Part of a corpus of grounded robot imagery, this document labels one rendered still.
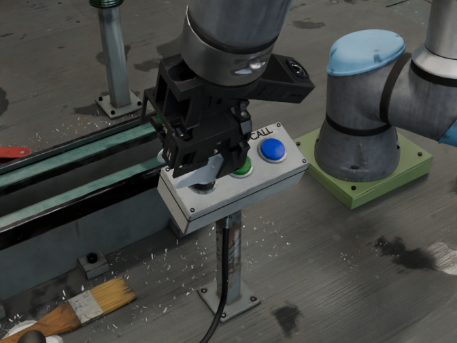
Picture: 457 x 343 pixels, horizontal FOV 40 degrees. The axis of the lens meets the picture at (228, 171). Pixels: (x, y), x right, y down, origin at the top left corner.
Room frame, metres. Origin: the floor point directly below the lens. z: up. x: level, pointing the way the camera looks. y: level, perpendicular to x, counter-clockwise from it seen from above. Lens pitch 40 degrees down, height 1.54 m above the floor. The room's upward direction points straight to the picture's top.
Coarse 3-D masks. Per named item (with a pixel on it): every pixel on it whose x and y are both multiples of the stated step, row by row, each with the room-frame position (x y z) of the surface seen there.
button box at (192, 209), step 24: (288, 144) 0.61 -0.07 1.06; (168, 168) 0.55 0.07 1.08; (264, 168) 0.57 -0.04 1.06; (288, 168) 0.58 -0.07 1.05; (168, 192) 0.54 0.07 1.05; (192, 192) 0.53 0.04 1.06; (216, 192) 0.53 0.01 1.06; (240, 192) 0.54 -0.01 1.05; (264, 192) 0.57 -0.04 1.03; (192, 216) 0.50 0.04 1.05; (216, 216) 0.53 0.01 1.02
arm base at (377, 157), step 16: (336, 128) 0.85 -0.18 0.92; (384, 128) 0.84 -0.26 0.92; (320, 144) 0.87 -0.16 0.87; (336, 144) 0.84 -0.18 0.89; (352, 144) 0.83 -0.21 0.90; (368, 144) 0.83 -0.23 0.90; (384, 144) 0.84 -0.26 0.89; (320, 160) 0.86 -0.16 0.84; (336, 160) 0.83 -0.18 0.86; (352, 160) 0.83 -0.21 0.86; (368, 160) 0.82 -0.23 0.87; (384, 160) 0.83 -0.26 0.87; (336, 176) 0.83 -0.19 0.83; (352, 176) 0.81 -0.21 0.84; (368, 176) 0.81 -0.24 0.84; (384, 176) 0.82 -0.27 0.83
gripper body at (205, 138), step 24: (168, 72) 0.45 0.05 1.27; (192, 72) 0.47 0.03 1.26; (144, 96) 0.49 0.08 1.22; (168, 96) 0.45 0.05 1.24; (192, 96) 0.44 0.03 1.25; (216, 96) 0.44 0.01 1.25; (240, 96) 0.44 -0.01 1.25; (144, 120) 0.50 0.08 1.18; (168, 120) 0.45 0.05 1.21; (192, 120) 0.45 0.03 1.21; (216, 120) 0.47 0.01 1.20; (240, 120) 0.47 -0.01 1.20; (168, 144) 0.46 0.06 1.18; (192, 144) 0.44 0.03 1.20; (216, 144) 0.47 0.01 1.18; (192, 168) 0.46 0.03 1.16
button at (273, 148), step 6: (270, 138) 0.61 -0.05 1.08; (264, 144) 0.60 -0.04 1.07; (270, 144) 0.60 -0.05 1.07; (276, 144) 0.60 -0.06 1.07; (282, 144) 0.60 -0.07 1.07; (264, 150) 0.59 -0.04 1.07; (270, 150) 0.59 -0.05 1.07; (276, 150) 0.59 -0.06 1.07; (282, 150) 0.60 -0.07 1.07; (270, 156) 0.59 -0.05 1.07; (276, 156) 0.59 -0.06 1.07; (282, 156) 0.59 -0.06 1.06
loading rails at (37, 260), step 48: (96, 144) 0.80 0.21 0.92; (144, 144) 0.83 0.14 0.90; (0, 192) 0.70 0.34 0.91; (48, 192) 0.73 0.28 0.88; (96, 192) 0.68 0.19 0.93; (144, 192) 0.71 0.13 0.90; (0, 240) 0.59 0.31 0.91; (48, 240) 0.63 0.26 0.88; (96, 240) 0.67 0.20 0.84; (0, 288) 0.58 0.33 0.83
